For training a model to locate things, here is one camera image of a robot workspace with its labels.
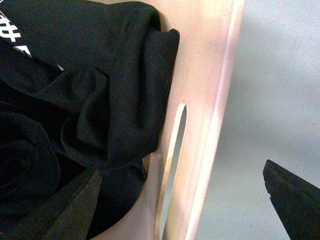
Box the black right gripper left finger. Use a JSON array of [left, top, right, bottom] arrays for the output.
[[40, 165, 102, 240]]

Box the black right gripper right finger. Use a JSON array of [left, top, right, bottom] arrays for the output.
[[263, 159, 320, 240]]

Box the black printed t-shirt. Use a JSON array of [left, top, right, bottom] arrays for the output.
[[0, 0, 180, 240]]

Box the beige plastic laundry hamper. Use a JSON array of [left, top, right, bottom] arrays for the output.
[[97, 0, 245, 240]]

